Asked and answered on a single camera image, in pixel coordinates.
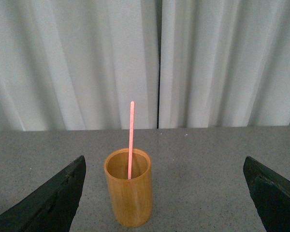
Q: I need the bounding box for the bamboo chopstick holder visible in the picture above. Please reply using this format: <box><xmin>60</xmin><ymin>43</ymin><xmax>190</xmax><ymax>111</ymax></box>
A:
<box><xmin>104</xmin><ymin>148</ymin><xmax>153</xmax><ymax>228</ymax></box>

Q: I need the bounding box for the pink chopstick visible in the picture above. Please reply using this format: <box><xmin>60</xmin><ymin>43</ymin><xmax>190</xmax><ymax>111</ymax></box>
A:
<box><xmin>128</xmin><ymin>101</ymin><xmax>135</xmax><ymax>180</ymax></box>

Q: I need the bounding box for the white curtain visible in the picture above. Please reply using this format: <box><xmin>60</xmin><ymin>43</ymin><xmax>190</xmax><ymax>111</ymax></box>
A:
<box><xmin>0</xmin><ymin>0</ymin><xmax>290</xmax><ymax>131</ymax></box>

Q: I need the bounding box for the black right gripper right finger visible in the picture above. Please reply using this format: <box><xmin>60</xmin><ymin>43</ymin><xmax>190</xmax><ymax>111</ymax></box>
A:
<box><xmin>243</xmin><ymin>156</ymin><xmax>290</xmax><ymax>232</ymax></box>

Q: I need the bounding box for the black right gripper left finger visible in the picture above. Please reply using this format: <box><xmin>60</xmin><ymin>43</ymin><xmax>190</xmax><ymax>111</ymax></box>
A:
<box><xmin>0</xmin><ymin>156</ymin><xmax>86</xmax><ymax>232</ymax></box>

